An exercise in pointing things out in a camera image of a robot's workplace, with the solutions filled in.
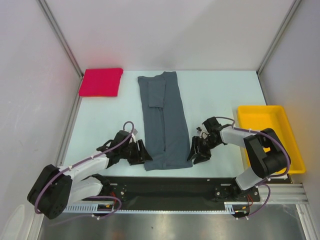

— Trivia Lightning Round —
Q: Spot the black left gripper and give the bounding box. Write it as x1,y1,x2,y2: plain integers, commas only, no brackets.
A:
119,139,152,166

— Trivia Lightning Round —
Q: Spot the grey t-shirt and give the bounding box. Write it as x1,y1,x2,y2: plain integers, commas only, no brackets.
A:
137,71,193,171

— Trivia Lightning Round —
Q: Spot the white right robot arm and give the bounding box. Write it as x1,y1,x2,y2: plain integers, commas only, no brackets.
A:
127,117,291,202

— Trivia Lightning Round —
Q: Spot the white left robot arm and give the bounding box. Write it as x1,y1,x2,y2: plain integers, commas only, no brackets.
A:
27,130,153,220

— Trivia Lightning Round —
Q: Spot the yellow plastic tray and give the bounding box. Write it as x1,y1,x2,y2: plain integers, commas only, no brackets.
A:
236,104,307,175

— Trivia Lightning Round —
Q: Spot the folded red t-shirt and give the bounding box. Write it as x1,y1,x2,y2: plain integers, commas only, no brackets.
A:
78,68,124,97

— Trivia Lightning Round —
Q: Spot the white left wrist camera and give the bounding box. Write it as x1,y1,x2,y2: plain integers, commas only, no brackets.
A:
129,128,138,143

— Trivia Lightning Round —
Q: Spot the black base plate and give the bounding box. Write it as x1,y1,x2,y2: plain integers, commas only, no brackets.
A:
82,174,293,212

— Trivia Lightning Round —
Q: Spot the white cable duct right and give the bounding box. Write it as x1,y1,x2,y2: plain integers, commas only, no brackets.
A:
224,202,250,214

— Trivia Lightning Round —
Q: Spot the white cable duct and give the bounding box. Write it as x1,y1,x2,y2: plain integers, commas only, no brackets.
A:
224,202,250,214
63,201,115,214

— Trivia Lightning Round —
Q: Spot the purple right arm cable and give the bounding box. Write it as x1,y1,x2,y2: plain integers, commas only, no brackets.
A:
214,116,292,221

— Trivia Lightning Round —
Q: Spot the white cable duct left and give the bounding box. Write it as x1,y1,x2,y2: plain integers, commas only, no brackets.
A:
63,201,115,214

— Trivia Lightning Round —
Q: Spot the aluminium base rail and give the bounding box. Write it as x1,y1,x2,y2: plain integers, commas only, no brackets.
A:
34,182,308,205

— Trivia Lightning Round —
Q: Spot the aluminium frame post right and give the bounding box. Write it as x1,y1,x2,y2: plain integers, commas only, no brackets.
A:
256,0,303,78

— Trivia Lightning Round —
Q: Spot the aluminium frame post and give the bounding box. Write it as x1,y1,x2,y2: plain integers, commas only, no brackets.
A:
256,0,303,78
36,0,84,78

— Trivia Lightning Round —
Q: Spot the aluminium frame post left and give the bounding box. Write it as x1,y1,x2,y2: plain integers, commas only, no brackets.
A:
36,0,84,78

